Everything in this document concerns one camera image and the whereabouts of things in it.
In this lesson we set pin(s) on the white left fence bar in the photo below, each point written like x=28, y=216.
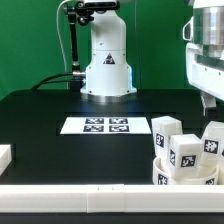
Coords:
x=5, y=157

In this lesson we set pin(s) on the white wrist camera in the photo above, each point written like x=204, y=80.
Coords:
x=188, y=31

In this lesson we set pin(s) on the paper sheet with markers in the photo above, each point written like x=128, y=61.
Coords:
x=105, y=125

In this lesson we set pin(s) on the white front fence bar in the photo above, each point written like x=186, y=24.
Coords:
x=111, y=198

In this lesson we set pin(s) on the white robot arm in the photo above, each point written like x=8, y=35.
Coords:
x=108, y=74

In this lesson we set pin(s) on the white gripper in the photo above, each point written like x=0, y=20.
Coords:
x=206, y=73

